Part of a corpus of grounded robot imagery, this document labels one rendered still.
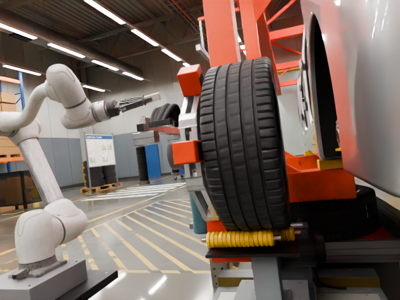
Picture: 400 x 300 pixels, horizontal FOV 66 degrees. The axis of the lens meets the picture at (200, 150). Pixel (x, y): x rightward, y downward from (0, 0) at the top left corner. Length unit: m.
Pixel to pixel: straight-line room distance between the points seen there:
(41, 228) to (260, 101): 1.13
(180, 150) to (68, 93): 0.60
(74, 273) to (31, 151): 0.68
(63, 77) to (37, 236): 0.71
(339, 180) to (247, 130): 0.92
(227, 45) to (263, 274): 1.22
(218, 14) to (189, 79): 0.87
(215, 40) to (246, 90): 0.92
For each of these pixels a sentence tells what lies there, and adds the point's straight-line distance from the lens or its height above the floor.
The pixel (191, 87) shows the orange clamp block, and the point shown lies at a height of 1.08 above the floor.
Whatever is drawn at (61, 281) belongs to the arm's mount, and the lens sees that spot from 1.59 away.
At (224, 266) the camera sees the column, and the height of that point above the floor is 0.13.
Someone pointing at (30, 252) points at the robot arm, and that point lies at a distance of 1.62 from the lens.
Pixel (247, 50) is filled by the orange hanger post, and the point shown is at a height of 1.99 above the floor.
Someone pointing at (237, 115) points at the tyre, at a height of 0.94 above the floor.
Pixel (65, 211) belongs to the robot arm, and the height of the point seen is 0.63.
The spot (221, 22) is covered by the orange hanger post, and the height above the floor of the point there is 1.57.
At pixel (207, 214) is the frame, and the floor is 0.61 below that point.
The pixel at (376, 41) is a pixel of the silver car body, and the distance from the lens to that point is 0.51.
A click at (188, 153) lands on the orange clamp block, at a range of 0.95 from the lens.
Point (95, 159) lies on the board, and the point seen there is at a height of 1.08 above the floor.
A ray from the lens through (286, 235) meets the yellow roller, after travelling 1.28.
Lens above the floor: 0.84
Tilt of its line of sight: 1 degrees up
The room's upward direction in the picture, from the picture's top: 7 degrees counter-clockwise
